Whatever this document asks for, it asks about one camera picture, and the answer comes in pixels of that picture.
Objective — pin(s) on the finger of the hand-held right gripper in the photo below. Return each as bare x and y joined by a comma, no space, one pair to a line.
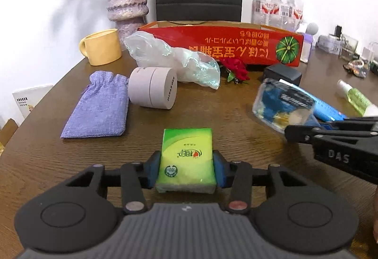
354,123
301,132

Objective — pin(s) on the white round speaker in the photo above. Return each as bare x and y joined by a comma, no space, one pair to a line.
312,28

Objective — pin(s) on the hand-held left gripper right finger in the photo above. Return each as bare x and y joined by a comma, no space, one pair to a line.
221,172

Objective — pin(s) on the small black box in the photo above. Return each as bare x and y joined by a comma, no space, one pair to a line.
283,73

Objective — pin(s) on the small patterned box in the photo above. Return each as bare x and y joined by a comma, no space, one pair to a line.
327,45

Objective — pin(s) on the small black gadget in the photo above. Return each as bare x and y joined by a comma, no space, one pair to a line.
338,30

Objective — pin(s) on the clear plastic bag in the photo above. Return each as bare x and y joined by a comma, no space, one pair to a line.
156,52

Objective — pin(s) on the blue tube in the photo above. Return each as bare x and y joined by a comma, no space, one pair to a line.
327,110

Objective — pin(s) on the clear water bottle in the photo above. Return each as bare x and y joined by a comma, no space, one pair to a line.
280,11
296,12
261,6

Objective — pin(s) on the green spray bottle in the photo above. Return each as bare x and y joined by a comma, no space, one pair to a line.
356,96

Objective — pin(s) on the red artificial rose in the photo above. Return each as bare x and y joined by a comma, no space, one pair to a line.
236,67

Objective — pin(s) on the green tissue pack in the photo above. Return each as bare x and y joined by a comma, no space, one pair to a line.
186,155

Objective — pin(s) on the brown cardboard box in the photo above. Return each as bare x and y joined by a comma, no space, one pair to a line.
7,132

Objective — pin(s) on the clear blue plastic package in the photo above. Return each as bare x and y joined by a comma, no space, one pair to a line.
280,102

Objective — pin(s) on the square glass jar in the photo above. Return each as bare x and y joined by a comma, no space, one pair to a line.
349,48

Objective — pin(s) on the purple cloth pouch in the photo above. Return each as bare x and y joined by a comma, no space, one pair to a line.
97,105

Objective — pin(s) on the yellow ceramic mug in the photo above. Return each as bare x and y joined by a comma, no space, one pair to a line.
103,48

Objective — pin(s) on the purple tissue pack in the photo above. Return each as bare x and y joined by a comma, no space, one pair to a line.
307,46

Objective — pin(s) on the white cylindrical box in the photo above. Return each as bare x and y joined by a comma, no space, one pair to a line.
150,87

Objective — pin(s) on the red cardboard box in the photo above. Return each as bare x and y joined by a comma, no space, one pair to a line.
230,40

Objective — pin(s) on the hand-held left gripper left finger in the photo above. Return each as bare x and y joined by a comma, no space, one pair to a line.
153,172

